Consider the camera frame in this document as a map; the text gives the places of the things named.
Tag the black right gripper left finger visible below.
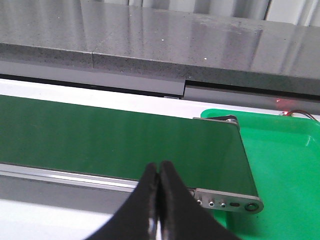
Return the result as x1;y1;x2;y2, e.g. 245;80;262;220
87;163;159;240

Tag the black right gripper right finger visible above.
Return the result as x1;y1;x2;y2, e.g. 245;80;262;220
158;161;239;240

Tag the green conveyor belt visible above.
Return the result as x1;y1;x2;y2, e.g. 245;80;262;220
0;95;258;196

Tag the green plastic tray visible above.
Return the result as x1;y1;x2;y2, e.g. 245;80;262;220
201;109;320;240

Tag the grey panel under counter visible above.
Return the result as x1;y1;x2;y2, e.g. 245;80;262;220
0;60;320;115

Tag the grey stone counter slab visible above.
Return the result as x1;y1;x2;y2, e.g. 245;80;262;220
0;0;320;95

